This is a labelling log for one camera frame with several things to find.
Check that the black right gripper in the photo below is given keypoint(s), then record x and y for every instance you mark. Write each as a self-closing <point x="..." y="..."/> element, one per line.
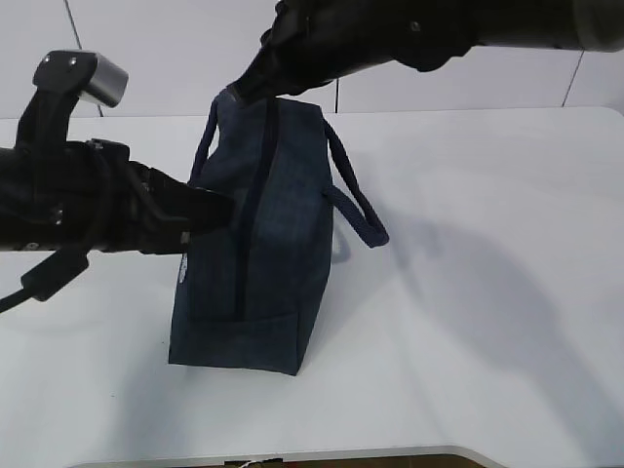
<point x="311" y="42"/>

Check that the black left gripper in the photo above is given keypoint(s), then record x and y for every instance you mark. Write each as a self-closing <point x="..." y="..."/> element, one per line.
<point x="113" y="204"/>

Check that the dark navy lunch bag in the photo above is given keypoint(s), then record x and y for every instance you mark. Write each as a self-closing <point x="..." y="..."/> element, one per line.
<point x="248" y="294"/>

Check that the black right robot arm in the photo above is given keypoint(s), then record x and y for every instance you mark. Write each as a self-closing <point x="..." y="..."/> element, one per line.
<point x="593" y="26"/>

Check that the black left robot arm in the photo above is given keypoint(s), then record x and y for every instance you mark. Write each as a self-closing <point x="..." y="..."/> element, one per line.
<point x="49" y="202"/>

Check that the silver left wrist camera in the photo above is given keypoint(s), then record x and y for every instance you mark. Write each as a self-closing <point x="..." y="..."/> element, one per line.
<point x="61" y="80"/>

